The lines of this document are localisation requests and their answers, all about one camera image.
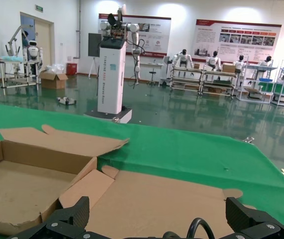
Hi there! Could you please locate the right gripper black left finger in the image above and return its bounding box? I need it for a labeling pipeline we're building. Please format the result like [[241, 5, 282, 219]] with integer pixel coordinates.
[[7, 196, 93, 239]]

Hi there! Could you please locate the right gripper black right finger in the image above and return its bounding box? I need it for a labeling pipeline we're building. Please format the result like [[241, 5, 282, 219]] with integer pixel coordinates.
[[225, 196, 284, 239]]

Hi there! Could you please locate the green table cloth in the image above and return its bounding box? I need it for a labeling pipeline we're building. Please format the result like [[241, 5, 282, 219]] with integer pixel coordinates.
[[0, 104, 284, 231]]

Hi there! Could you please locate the grey pipe shelf rack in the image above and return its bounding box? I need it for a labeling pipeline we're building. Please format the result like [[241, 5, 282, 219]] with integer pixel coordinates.
[[169, 65, 204, 93], [200, 68, 239, 98]]

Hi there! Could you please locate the large open cardboard carton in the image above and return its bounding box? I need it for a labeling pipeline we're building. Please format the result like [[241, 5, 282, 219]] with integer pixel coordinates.
[[37, 69, 69, 90]]

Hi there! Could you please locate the white mobile tower robot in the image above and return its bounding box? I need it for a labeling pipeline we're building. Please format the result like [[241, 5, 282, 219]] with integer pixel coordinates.
[[83, 4, 133, 124]]

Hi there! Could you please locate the red bin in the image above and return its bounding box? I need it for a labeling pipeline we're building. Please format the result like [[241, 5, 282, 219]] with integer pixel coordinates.
[[66, 62, 78, 76]]

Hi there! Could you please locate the clear plastic bags pile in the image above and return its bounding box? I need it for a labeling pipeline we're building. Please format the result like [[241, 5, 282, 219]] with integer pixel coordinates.
[[43, 63, 66, 75]]

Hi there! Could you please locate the closed brown cardboard carton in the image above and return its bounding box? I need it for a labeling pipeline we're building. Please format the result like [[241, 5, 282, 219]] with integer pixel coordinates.
[[222, 62, 237, 73]]

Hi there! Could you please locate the white seated humanoid robot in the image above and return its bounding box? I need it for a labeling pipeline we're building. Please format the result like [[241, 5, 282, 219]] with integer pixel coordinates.
[[234, 54, 247, 73], [259, 56, 274, 68], [172, 48, 194, 70], [205, 50, 223, 72]]

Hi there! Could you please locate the black round stool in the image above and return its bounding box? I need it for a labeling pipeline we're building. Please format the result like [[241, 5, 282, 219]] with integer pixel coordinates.
[[147, 70, 157, 86]]

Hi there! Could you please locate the white standing humanoid robot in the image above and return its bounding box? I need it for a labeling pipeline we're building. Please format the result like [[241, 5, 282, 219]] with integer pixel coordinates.
[[22, 40, 44, 76]]

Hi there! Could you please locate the black board on stand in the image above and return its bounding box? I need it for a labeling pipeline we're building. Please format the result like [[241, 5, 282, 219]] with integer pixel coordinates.
[[88, 32, 103, 78]]

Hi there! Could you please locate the beige wooden door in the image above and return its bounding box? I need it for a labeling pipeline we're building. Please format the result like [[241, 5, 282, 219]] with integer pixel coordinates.
[[34, 19, 55, 67]]

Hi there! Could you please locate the wide white red info poster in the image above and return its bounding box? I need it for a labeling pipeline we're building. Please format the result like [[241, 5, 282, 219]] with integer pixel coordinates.
[[191, 19, 283, 64]]

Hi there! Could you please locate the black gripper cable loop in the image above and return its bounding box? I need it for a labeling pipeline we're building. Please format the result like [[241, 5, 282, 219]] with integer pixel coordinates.
[[161, 217, 230, 239]]

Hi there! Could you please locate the grey pipe frame table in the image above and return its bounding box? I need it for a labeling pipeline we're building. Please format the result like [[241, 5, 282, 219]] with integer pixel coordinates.
[[0, 56, 40, 97]]

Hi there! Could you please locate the white lifting hoist frame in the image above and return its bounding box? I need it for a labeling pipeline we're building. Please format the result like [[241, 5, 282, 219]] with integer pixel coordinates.
[[4, 24, 36, 58]]

